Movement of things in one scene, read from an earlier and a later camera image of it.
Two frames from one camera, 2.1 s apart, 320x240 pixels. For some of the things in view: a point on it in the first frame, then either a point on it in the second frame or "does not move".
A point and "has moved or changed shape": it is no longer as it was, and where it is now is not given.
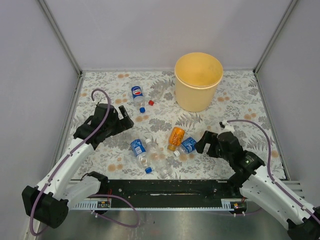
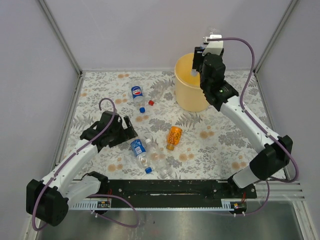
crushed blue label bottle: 188,145 → 194,72
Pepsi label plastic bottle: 139,98 does not move
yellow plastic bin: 197,75 does not move
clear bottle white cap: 158,160 does not move
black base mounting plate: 165,192 does not move
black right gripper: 208,137 → 198,58
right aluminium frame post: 291,5 does not move
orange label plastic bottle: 176,137 has moved or changed shape
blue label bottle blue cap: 138,149 does not move
